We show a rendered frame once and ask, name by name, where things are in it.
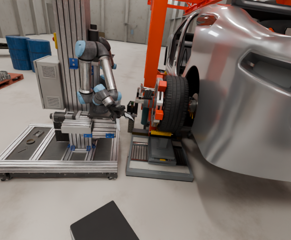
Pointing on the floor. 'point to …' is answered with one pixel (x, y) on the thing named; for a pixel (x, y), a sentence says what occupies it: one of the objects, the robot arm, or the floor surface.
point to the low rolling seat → (103, 225)
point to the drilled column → (130, 125)
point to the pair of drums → (26, 51)
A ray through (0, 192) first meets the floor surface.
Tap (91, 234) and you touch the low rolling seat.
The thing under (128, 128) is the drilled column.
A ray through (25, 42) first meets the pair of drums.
